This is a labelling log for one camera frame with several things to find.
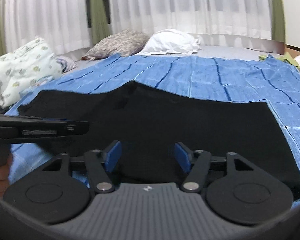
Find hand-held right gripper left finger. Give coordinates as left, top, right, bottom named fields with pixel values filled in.
left=41, top=140, right=123, bottom=194

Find floral pillow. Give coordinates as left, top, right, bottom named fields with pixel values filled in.
left=81, top=29, right=151, bottom=61

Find wooden bed frame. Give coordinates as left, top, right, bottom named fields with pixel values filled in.
left=272, top=41, right=300, bottom=56

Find white green patterned blanket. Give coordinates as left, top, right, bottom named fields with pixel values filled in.
left=0, top=37, right=63, bottom=109

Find black pants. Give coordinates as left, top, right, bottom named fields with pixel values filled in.
left=17, top=80, right=300, bottom=201

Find green cloth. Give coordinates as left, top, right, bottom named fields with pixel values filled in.
left=258, top=52, right=300, bottom=69

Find grey bed sheet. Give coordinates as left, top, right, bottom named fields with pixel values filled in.
left=60, top=44, right=285, bottom=70

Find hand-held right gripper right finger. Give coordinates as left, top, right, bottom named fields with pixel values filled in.
left=173, top=142, right=258, bottom=193

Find striped cloth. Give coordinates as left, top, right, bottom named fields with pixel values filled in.
left=55, top=56, right=77, bottom=73

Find blue checkered blanket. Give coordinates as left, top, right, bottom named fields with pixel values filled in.
left=5, top=53, right=300, bottom=208

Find white pillow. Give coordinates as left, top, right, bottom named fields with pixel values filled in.
left=137, top=28, right=203, bottom=56

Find white sheer curtain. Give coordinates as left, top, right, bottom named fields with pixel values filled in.
left=0, top=0, right=93, bottom=55
left=107, top=0, right=276, bottom=40

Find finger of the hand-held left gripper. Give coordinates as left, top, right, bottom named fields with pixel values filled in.
left=0, top=113, right=90, bottom=144

